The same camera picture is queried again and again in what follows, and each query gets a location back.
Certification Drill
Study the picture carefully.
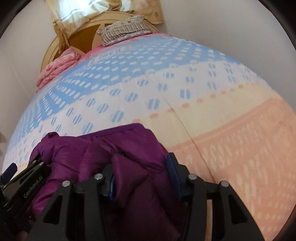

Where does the patterned grey pillow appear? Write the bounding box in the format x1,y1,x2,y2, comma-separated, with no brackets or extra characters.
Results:
97,15,152,47

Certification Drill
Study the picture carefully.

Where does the folded pink blanket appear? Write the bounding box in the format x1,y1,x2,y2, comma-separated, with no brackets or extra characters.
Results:
36,47,81,90

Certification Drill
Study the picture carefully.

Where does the beige wooden headboard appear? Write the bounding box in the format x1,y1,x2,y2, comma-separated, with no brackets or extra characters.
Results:
41,11,160,72

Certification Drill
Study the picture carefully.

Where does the polka dot bed quilt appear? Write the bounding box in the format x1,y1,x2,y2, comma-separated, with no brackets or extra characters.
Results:
4,34,295,240

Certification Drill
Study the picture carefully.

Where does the purple puffer jacket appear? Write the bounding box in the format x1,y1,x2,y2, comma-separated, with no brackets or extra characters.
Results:
31,123,185,240

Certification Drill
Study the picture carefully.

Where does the beige window curtain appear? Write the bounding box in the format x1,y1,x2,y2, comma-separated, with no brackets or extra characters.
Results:
46,0,164,53

